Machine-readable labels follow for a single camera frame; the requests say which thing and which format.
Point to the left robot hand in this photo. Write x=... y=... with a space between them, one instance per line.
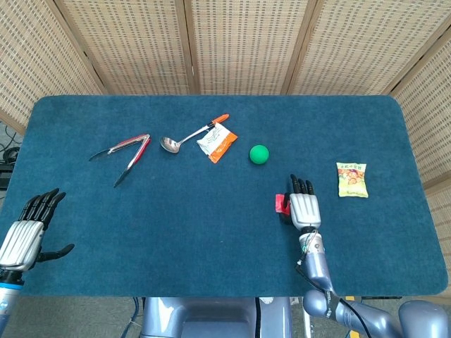
x=21 y=243

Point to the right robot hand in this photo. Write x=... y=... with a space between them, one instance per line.
x=304 y=211

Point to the red packet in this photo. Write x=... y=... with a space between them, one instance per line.
x=280 y=204

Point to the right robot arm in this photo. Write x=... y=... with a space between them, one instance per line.
x=317 y=264

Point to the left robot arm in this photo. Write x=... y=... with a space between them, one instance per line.
x=7 y=299

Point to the yellow-green snack bag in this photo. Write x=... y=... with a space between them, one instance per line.
x=352 y=179

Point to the black box on floor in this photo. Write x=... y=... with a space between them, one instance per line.
x=5 y=176

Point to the green ball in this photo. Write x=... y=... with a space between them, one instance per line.
x=259 y=154

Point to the orange and white sachet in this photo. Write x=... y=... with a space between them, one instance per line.
x=220 y=142

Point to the blue table cloth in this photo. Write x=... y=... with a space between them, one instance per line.
x=176 y=229

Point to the blue-grey robot torso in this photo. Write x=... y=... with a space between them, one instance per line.
x=211 y=320

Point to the steel tongs with red grips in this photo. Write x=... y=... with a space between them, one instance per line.
x=141 y=148

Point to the woven rattan folding screen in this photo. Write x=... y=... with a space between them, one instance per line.
x=246 y=42

